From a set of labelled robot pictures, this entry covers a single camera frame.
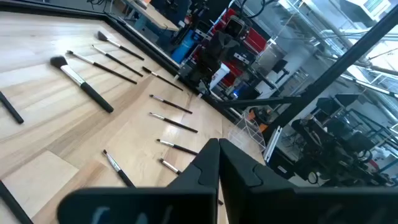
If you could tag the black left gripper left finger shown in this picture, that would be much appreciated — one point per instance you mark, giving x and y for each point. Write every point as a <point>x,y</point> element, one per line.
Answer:
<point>186,202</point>

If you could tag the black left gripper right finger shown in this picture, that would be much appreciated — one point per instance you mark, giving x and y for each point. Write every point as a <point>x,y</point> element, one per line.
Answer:
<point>264,202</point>

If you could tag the angled dark head makeup brush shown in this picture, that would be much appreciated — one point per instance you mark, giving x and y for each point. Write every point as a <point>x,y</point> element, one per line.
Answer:
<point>132,53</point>

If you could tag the large black powder brush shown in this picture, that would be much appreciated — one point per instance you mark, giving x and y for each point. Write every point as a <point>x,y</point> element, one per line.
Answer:
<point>96,98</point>

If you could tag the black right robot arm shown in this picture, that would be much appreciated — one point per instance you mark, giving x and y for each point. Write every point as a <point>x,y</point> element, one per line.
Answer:
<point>199,74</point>

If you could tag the white waste bin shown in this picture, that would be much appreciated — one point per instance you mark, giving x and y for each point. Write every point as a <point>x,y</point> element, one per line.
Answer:
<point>221,73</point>

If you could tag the blue cylinder container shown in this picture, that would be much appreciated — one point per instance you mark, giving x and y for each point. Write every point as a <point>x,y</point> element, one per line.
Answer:
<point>183,46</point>

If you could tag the black control box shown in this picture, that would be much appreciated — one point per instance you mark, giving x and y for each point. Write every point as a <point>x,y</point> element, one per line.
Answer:
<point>281,165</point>

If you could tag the silver aluminium bar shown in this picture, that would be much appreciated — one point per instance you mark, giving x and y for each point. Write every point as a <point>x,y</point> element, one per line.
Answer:
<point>273,143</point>

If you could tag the wooden office desk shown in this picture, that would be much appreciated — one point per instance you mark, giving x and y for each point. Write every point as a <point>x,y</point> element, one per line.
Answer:
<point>158,18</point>

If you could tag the clear acrylic organizer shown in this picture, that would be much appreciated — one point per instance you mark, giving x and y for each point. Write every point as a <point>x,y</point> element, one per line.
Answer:
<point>248,133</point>

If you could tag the black equipment stand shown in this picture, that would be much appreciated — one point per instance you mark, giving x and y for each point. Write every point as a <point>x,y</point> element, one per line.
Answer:
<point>342,146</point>

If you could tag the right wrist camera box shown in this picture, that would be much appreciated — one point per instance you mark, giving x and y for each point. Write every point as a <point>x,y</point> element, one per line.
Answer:
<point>234,27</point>

